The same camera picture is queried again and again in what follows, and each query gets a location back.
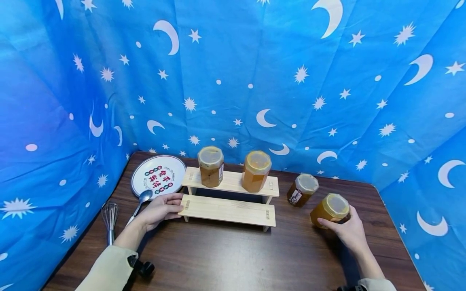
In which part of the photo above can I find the person's left hand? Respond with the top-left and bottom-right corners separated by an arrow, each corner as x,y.
136,193 -> 184,233

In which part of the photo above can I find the person's right hand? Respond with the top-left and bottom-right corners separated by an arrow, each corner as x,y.
318,204 -> 369,254

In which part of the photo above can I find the amber honey glass jar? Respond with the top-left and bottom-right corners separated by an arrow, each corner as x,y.
310,193 -> 351,229
241,150 -> 272,193

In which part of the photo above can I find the two-step wooden shelf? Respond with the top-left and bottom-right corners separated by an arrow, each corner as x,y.
178,167 -> 280,232

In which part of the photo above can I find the person's left forearm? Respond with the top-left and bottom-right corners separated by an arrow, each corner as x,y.
75,220 -> 148,291

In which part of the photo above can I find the person's right forearm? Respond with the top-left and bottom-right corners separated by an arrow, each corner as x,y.
350,240 -> 397,291

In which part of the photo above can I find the metal spoon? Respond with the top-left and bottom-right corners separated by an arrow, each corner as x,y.
125,190 -> 153,227

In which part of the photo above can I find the white round printed plate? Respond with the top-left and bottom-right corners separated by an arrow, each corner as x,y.
131,155 -> 187,199

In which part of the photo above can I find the dark labelled glass jar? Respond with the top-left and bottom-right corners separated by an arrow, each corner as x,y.
286,173 -> 320,208

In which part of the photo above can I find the brown filled glass jar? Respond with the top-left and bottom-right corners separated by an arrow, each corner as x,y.
197,146 -> 225,188

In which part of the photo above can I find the metal whisk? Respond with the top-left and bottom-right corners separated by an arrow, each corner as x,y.
101,202 -> 120,247

